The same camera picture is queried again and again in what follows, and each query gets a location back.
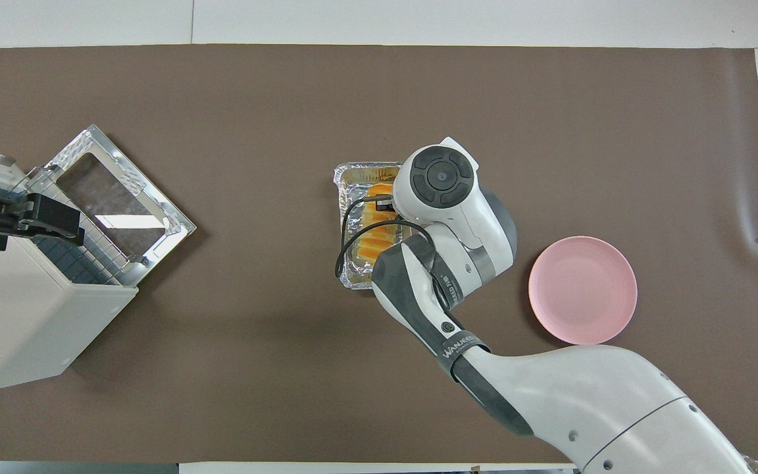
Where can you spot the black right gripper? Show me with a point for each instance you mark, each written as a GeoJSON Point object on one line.
{"type": "Point", "coordinates": [380, 205]}

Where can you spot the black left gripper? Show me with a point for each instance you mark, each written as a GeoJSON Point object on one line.
{"type": "Point", "coordinates": [0, 224]}

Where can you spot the aluminium foil tray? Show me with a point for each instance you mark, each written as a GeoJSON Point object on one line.
{"type": "Point", "coordinates": [349, 197]}

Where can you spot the golden ridged bread loaf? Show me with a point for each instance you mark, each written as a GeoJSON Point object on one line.
{"type": "Point", "coordinates": [376, 249]}

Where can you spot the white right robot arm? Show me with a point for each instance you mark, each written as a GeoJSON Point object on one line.
{"type": "Point", "coordinates": [550, 395]}

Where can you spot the white toaster oven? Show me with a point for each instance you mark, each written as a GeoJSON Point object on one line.
{"type": "Point", "coordinates": [24, 316]}

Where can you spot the brown table mat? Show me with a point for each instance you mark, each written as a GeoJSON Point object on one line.
{"type": "Point", "coordinates": [379, 99]}

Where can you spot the pink round plate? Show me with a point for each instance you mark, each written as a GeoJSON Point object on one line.
{"type": "Point", "coordinates": [583, 289]}

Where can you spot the glass oven door silver frame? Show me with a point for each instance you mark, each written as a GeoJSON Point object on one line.
{"type": "Point", "coordinates": [122, 197]}

